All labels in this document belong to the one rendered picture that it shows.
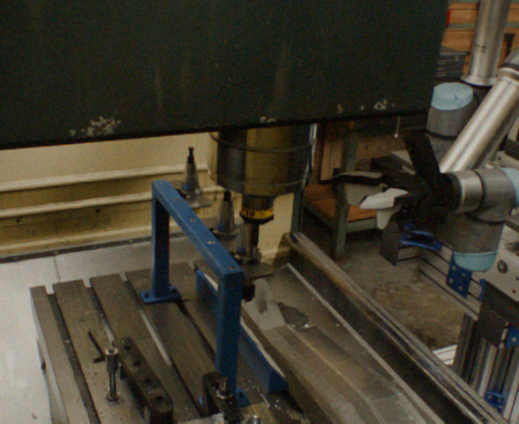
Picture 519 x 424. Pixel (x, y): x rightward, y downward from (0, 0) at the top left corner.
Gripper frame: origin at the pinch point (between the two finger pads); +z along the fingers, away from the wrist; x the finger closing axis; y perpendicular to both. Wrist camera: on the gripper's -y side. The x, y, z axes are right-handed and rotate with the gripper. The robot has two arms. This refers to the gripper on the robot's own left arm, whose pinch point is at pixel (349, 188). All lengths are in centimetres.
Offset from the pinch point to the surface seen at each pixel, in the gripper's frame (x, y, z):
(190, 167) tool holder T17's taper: 54, 17, 10
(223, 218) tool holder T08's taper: 32.2, 19.9, 8.8
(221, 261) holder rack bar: 19.9, 22.9, 13.3
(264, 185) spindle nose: -7.5, -4.7, 18.4
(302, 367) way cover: 42, 71, -21
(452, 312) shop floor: 144, 140, -163
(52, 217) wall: 99, 49, 37
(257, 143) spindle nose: -7.1, -10.8, 19.9
